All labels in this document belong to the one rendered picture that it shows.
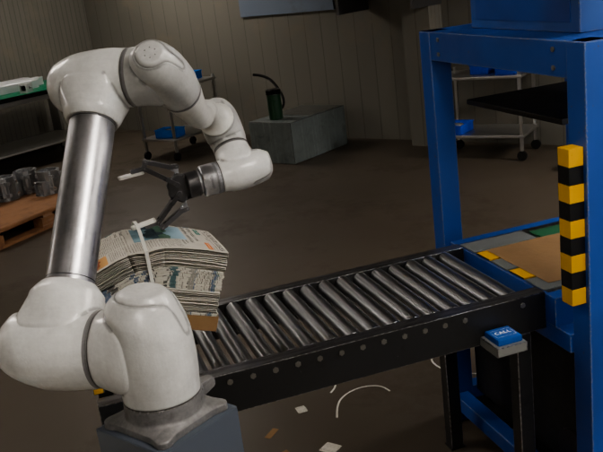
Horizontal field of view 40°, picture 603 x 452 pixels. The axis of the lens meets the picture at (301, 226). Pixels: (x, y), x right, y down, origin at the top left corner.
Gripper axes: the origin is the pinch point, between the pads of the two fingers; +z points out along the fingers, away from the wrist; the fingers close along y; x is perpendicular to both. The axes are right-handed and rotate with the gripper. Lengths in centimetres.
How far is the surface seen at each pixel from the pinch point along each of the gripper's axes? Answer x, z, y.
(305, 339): -13, -37, 50
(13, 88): 790, 44, 9
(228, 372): -21, -12, 48
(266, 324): 4, -30, 49
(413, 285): 9, -81, 54
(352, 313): -2, -56, 52
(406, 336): -22, -64, 55
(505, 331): -26, -94, 62
